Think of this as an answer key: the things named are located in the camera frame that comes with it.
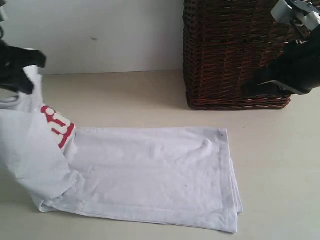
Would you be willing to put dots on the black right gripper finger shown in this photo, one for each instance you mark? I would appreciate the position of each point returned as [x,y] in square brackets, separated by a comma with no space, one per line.
[264,84]

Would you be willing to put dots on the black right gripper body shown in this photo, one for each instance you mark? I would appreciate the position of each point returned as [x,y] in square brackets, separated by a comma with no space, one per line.
[297,71]

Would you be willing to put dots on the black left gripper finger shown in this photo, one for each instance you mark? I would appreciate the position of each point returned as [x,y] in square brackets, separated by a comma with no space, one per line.
[29,57]
[16,81]

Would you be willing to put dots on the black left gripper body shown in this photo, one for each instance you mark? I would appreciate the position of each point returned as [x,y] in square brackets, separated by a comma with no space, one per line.
[6,61]

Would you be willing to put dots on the white t-shirt red lettering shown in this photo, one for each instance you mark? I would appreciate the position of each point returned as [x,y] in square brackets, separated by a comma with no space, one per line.
[178,176]

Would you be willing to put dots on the dark red wicker basket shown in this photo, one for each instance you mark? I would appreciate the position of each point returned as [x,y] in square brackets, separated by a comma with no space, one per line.
[225,42]

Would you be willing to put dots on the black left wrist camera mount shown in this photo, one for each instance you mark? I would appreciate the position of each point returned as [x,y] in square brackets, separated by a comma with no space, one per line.
[3,15]

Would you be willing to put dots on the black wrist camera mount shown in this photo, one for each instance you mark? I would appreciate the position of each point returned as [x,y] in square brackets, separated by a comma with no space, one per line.
[3,15]
[303,11]

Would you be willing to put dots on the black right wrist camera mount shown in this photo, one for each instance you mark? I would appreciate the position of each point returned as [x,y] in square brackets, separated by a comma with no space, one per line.
[303,11]

